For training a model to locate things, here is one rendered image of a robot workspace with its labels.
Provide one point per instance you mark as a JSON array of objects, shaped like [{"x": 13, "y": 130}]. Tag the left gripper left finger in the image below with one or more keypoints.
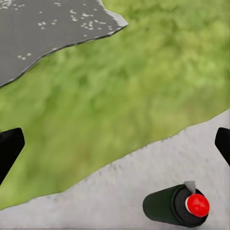
[{"x": 11, "y": 144}]

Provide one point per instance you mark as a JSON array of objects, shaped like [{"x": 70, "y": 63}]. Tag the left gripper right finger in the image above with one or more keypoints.
[{"x": 222, "y": 142}]

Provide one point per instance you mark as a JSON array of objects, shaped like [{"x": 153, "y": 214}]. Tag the insectifuge atomizer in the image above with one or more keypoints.
[{"x": 182, "y": 205}]

